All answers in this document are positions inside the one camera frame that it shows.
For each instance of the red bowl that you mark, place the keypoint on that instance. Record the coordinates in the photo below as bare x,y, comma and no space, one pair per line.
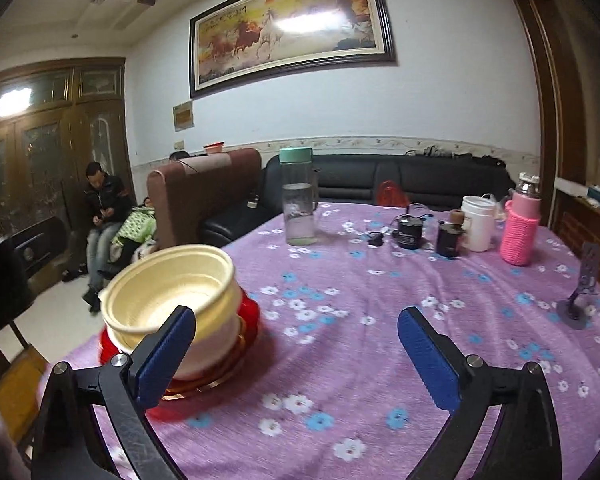
214,148

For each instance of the black leather sofa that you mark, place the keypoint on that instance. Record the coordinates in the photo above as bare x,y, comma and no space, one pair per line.
360,180

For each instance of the framed horse painting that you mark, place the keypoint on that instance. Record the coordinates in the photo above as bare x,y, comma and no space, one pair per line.
290,30

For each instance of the red plastic bag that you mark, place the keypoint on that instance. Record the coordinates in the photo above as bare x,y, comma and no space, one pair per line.
391,194

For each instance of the white plastic bucket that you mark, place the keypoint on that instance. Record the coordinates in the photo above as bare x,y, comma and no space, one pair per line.
477,230

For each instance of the clear water bottle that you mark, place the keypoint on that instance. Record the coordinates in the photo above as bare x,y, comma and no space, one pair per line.
299,210

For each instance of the pink knitted sleeve bottle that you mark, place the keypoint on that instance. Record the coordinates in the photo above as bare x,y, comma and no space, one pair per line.
519,235

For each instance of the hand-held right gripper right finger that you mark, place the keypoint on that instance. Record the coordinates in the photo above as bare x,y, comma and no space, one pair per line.
427,360

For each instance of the wall notice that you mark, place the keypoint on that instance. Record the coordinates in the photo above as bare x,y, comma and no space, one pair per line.
184,116

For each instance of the wooden side cabinet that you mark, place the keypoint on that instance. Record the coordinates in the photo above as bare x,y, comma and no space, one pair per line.
580,225

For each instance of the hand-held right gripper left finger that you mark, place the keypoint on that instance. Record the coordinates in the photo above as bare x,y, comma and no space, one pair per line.
165,355

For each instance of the black mug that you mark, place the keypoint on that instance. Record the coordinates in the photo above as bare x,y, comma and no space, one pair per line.
447,242

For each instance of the beige foam bowl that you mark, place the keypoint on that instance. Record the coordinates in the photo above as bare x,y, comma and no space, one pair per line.
145,290

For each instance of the tall wooden cabinet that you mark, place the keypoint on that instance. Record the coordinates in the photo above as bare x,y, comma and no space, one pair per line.
45,160

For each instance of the large white foam bowl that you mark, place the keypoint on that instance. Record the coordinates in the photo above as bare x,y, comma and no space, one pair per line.
210,345

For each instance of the black charger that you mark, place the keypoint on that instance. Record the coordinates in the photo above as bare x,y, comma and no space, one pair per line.
377,239

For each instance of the wooden chair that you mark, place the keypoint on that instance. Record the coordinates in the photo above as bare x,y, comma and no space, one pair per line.
15,385

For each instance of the red tray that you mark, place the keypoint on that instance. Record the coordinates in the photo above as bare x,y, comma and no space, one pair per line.
252,315

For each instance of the wooden door frame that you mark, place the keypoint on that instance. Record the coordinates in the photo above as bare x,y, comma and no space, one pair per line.
545,85

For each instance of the grey phone stand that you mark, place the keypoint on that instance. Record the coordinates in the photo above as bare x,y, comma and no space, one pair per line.
587,270

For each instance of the teal tissue box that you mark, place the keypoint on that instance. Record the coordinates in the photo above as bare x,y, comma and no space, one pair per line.
596,194

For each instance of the brown armchair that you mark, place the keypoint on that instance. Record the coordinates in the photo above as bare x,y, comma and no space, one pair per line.
205,190

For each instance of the purple floral tablecloth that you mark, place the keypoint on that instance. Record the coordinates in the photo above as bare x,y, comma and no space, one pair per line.
355,285

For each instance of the dark chair back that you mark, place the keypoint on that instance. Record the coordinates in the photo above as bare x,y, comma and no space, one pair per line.
40,245

